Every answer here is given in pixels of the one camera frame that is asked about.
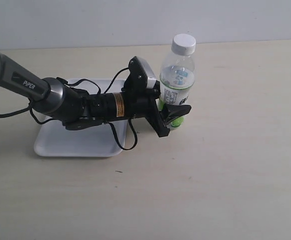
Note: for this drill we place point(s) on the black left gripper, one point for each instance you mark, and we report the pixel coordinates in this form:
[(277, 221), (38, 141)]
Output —
[(132, 103)]

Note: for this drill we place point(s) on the clear plastic bottle green label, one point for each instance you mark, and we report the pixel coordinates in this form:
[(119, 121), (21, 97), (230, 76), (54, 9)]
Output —
[(177, 76)]

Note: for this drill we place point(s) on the white bottle cap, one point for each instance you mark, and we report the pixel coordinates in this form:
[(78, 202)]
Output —
[(183, 44)]

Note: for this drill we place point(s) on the white rectangular tray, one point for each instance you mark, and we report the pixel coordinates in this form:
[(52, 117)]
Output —
[(53, 140)]

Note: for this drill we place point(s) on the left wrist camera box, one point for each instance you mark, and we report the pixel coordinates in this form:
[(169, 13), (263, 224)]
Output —
[(141, 77)]

